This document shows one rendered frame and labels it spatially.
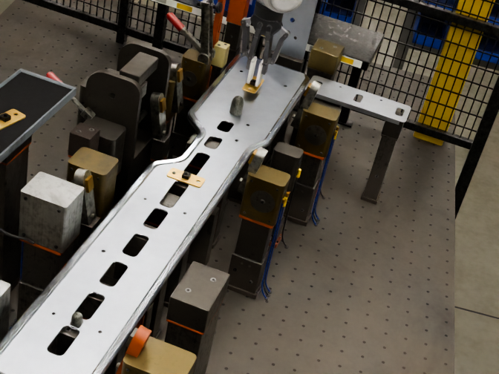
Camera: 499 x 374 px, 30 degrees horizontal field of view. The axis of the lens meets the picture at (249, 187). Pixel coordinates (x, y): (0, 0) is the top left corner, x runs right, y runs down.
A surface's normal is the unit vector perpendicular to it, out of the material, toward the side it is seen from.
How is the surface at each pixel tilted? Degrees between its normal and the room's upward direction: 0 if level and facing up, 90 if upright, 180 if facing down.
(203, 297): 0
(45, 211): 90
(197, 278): 0
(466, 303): 0
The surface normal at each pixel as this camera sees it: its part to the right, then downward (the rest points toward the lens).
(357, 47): 0.18, -0.80
